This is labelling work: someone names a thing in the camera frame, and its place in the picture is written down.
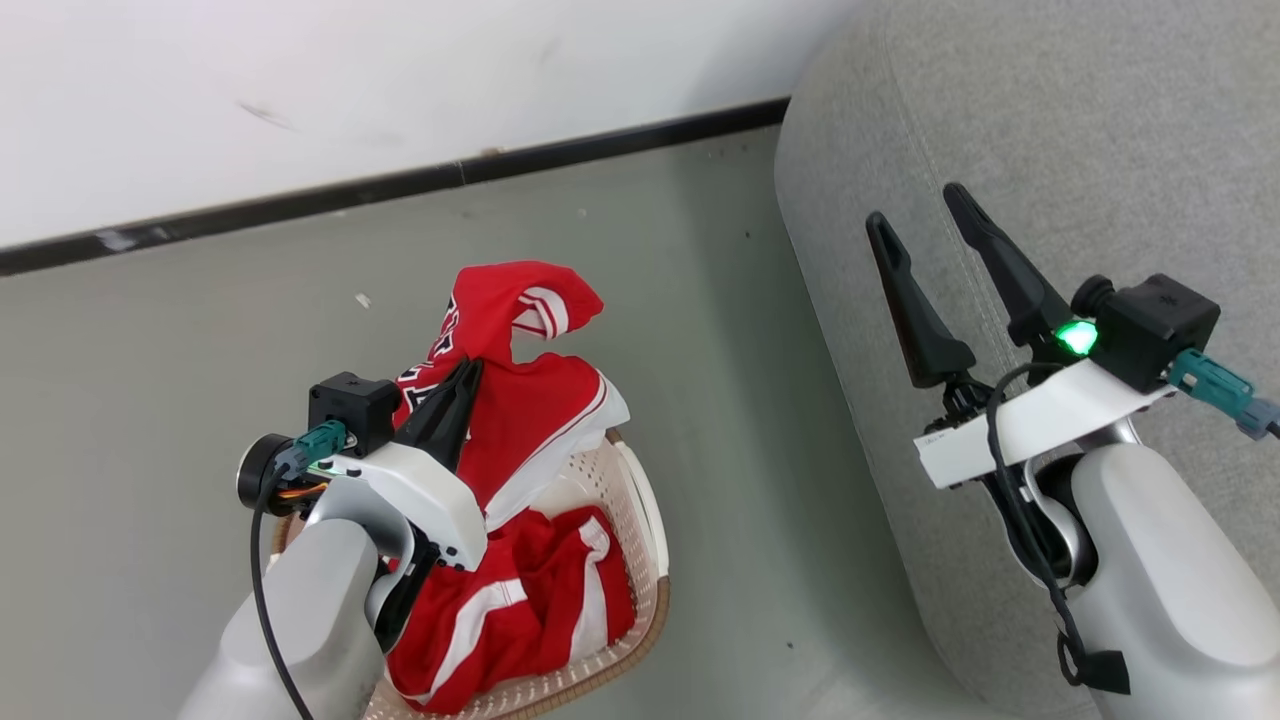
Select teal camera connector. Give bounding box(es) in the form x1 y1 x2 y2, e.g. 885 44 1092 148
1168 348 1280 441
275 420 348 479

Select grey fabric sofa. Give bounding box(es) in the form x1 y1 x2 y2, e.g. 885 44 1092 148
775 0 1280 720

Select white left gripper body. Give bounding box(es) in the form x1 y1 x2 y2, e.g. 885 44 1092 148
305 440 491 573

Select red shorts with white stripe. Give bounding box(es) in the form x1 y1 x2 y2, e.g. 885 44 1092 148
385 505 638 715

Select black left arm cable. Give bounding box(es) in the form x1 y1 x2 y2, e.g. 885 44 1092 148
250 465 316 720

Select black baseboard strip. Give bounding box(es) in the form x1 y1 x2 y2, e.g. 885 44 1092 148
0 97 791 278

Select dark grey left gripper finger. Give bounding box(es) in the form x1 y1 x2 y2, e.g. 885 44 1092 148
396 372 463 459
432 358 486 473

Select red jersey with lettering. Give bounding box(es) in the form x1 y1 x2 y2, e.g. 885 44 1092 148
395 261 631 531

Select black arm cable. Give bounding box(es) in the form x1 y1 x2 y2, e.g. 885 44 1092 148
250 465 316 720
985 362 1131 696

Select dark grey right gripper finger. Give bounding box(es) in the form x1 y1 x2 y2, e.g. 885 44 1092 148
865 211 978 389
943 182 1073 349

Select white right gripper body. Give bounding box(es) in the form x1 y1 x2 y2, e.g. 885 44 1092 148
913 318 1178 491

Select cream plastic laundry basket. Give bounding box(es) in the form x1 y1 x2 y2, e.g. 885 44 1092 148
270 430 671 720

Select teal left camera connector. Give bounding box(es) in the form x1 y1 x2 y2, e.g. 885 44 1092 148
275 420 348 479

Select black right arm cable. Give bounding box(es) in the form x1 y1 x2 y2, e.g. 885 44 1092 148
985 362 1131 696

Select teal right camera connector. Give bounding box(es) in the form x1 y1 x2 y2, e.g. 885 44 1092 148
1168 348 1280 441

